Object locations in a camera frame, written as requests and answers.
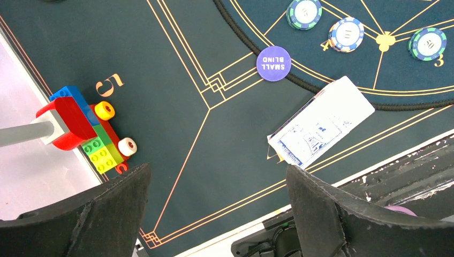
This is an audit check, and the green poker chip stack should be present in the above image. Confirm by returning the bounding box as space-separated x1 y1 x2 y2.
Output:
407 27 447 62

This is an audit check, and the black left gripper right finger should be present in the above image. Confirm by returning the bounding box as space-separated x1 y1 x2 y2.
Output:
286 165 453 256

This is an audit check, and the blue playing card box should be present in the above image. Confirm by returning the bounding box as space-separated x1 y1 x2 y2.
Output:
268 76 375 169

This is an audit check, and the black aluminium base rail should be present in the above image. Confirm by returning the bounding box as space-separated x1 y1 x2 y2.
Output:
173 129 454 257

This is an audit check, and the dark green poker mat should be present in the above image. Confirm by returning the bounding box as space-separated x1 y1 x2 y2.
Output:
1 1 453 256

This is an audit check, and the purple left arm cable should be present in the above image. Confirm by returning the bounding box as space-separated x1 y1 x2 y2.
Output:
384 205 419 217

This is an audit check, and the round dark poker mat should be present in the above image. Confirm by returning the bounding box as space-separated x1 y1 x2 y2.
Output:
215 1 453 110

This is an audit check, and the white pink poker chip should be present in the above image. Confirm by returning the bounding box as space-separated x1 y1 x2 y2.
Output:
328 17 365 53

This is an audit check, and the colourful toy brick car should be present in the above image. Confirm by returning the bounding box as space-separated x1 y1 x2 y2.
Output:
35 85 137 175

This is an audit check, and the purple small blind button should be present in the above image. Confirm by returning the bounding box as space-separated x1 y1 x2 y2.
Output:
256 46 291 82

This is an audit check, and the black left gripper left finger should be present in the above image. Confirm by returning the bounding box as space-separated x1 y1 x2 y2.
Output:
1 163 152 256

